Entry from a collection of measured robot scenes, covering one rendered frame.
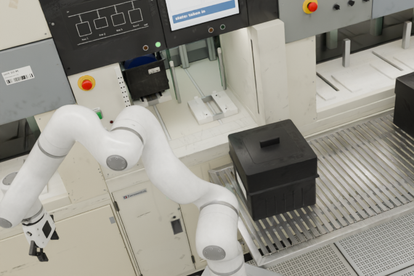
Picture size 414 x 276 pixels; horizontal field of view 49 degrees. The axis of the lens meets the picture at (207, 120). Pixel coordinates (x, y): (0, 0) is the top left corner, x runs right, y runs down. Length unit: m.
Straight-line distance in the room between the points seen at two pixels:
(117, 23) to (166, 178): 0.72
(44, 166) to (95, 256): 1.10
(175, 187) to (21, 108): 0.81
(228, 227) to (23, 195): 0.58
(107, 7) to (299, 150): 0.90
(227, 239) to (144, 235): 1.08
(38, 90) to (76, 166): 0.39
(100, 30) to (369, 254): 1.89
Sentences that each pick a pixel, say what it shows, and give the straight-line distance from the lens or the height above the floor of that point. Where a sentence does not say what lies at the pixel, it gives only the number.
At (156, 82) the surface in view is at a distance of 2.44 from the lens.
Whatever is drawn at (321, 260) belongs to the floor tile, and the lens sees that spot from 2.71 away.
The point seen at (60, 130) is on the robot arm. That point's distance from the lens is 1.23.
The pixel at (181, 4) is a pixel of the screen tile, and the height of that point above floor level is 1.56.
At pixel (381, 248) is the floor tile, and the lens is 2.80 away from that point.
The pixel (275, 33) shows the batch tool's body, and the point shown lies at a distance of 1.89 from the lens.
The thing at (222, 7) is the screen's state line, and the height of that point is 1.51.
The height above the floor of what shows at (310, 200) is 0.79.
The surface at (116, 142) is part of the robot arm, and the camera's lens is 1.13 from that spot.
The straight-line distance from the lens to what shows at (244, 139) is 1.87.
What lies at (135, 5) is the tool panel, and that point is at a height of 1.60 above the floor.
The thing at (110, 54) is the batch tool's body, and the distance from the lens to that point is 1.77.
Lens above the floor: 2.13
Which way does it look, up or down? 34 degrees down
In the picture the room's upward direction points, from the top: 10 degrees counter-clockwise
